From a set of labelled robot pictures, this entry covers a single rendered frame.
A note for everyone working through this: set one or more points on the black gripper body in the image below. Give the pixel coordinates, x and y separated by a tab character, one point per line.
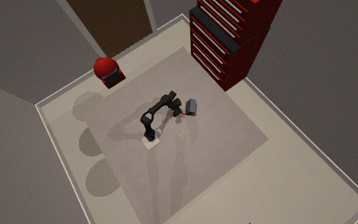
176	111

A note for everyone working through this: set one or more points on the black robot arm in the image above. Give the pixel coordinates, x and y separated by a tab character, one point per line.
165	100

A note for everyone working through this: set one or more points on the dark grey sloped panel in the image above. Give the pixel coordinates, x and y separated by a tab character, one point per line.
191	107

